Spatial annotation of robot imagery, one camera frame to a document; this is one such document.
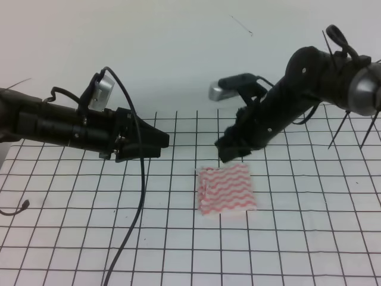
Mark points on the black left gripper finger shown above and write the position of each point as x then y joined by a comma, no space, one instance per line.
135,151
152,136

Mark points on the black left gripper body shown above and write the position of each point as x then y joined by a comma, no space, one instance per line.
105,132

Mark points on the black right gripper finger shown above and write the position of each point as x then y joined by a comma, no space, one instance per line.
225,142
227,154

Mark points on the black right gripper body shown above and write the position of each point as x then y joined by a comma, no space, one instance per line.
254,126

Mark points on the pink wavy striped towel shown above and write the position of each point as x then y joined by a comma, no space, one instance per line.
225,189

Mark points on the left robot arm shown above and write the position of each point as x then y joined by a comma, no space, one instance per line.
26,117

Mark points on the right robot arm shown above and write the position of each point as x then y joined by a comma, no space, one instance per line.
311,77

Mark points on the white black-grid tablecloth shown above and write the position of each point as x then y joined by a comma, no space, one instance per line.
317,221

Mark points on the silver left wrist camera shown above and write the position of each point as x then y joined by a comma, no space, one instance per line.
101,93

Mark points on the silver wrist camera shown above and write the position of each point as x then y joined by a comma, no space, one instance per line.
216,93
101,93

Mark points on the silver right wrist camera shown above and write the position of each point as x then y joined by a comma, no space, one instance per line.
216,93

